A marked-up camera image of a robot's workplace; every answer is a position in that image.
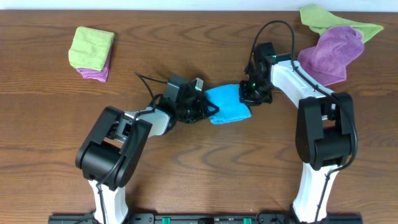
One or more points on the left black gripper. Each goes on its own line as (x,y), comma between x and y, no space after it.
(201,107)

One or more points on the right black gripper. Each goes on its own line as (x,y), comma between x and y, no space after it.
(245,98)

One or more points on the blue microfiber cloth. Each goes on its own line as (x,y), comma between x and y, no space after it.
(226,98)

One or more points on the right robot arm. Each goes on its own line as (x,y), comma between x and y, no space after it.
(324,137)

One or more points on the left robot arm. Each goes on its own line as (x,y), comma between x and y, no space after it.
(110,153)

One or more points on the crumpled purple cloth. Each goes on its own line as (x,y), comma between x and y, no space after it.
(336,49)

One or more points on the crumpled green cloth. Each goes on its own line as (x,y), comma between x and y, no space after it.
(319,20)

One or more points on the folded purple cloth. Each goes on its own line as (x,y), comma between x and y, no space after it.
(100,71)

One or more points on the folded green cloth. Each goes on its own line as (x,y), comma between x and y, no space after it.
(90,48)

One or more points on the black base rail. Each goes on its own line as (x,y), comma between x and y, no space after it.
(148,218)

